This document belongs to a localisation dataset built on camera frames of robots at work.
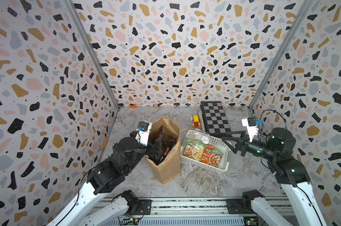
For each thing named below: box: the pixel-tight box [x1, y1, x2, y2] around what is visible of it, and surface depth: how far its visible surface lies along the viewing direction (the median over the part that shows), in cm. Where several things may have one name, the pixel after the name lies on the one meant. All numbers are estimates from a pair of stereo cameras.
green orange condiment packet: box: [201, 144, 224, 168], surface depth 90 cm
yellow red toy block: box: [192, 114, 201, 128], surface depth 110 cm
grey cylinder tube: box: [196, 108, 206, 132], surface depth 112 cm
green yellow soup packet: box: [183, 139, 206, 162], surface depth 92 cm
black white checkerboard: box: [200, 101, 232, 137], surface depth 115 cm
